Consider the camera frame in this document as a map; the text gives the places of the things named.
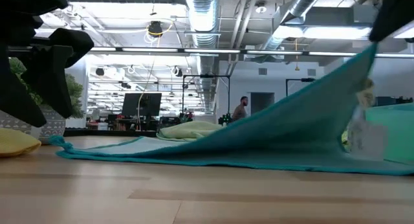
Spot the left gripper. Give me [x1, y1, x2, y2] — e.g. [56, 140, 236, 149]
[0, 0, 75, 128]

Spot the blue microfiber towel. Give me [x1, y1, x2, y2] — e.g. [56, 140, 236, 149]
[48, 42, 414, 177]

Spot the yellow microfiber towel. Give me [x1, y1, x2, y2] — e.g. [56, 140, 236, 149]
[0, 127, 42, 159]

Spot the pale green microfiber towel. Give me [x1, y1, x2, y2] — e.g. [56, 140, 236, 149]
[157, 120, 227, 142]

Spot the succulent plant in patterned pot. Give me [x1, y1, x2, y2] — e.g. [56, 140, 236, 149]
[0, 57, 86, 146]

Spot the dark background monitor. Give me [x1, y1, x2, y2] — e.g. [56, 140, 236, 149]
[375, 96, 414, 107]

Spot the black background monitor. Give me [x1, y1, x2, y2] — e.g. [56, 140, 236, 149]
[122, 93, 162, 118]

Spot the person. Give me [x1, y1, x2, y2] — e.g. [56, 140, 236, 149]
[232, 96, 249, 121]

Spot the linear ceiling light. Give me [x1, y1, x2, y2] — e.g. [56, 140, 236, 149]
[89, 45, 414, 59]

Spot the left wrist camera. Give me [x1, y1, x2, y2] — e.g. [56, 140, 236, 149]
[48, 27, 95, 69]

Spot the black metal table frame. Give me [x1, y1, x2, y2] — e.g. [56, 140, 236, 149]
[63, 128, 159, 138]

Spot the silver ventilation duct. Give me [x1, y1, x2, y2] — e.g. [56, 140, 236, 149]
[258, 0, 326, 56]
[184, 0, 223, 50]

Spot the black gantry frame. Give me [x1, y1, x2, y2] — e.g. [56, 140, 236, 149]
[182, 74, 231, 117]
[285, 77, 317, 98]

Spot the black ceiling cable reel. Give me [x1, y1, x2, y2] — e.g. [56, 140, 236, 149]
[147, 20, 164, 38]

